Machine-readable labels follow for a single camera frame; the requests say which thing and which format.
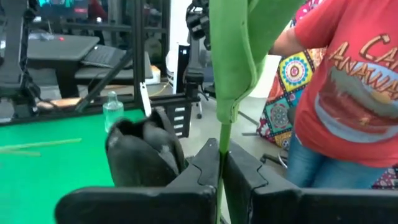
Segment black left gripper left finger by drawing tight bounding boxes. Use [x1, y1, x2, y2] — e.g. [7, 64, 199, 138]
[54, 138, 221, 224]

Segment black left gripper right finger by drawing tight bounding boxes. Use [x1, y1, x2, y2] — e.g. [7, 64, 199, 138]
[223, 140, 398, 224]

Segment black artificial tulip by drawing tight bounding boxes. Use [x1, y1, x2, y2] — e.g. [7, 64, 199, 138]
[104, 106, 187, 188]
[208, 0, 308, 224]

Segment clear glass vase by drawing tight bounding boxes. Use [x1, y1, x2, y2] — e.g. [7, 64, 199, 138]
[102, 90, 125, 134]

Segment black drawer cabinet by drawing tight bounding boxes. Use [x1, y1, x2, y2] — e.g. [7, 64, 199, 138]
[164, 104, 193, 139]

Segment person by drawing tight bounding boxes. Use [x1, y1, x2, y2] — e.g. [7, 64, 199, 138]
[269, 0, 398, 190]

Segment white computer tower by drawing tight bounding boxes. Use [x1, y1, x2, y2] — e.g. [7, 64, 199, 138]
[165, 42, 191, 95]

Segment black keyboard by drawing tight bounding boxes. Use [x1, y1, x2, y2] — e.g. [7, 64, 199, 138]
[80, 45, 127, 68]

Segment computer monitor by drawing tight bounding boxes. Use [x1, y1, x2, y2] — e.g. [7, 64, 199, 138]
[39, 0, 90, 21]

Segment silver metal bracket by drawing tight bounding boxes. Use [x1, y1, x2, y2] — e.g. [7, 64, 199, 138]
[139, 81, 153, 118]

